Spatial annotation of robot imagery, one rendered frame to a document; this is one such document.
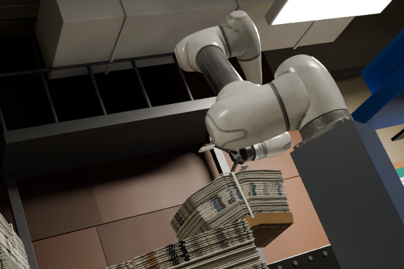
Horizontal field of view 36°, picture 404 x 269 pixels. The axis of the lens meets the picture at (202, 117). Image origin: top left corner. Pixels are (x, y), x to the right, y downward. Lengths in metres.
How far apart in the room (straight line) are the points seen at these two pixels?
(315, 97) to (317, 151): 0.16
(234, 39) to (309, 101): 0.64
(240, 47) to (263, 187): 0.55
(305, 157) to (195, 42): 0.75
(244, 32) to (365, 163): 0.87
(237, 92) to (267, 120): 0.13
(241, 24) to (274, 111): 0.65
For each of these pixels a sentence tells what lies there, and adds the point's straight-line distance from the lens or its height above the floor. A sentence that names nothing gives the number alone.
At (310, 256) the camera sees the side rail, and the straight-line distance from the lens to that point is 2.30.
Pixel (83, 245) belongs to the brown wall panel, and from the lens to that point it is 5.40.
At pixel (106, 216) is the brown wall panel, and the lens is 5.52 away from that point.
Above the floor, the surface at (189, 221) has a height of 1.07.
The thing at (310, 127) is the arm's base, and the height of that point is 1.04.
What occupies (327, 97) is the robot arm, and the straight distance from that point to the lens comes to 1.81.
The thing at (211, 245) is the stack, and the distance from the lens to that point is 1.51.
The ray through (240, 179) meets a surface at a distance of 2.45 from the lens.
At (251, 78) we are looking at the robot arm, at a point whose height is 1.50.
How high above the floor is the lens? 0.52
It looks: 22 degrees up
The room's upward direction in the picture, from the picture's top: 22 degrees counter-clockwise
